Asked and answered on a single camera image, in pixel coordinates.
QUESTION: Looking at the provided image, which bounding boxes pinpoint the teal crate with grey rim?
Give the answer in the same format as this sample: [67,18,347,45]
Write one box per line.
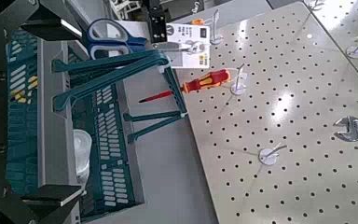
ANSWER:
[5,28,147,223]

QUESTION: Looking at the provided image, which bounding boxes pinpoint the large beige pegboard panel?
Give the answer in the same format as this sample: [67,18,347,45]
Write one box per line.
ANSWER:
[175,1,358,224]

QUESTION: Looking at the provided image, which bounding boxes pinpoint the clear plastic cup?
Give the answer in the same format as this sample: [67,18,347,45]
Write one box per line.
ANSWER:
[73,129,93,186]

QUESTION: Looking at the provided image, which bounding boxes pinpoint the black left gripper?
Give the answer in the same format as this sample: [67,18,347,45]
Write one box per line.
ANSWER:
[144,0,169,44]

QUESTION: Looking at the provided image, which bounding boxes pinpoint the red and yellow screwdriver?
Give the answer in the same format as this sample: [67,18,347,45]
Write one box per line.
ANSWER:
[138,68,232,104]

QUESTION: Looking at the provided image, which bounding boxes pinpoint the yellow object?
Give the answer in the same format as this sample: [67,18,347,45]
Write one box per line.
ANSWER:
[9,75,39,105]

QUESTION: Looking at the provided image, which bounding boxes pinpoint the teal crate handle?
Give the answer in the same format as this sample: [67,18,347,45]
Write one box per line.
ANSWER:
[51,57,189,144]

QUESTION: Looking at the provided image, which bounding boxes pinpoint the chrome wrench with black handle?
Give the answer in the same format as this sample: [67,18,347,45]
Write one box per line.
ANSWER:
[333,114,358,144]

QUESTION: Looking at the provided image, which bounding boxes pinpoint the blue scissors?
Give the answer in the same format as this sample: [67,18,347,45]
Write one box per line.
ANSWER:
[82,18,212,69]

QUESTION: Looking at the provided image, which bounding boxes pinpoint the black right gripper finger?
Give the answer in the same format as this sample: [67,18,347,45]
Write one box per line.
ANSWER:
[3,184,84,224]
[3,0,84,42]

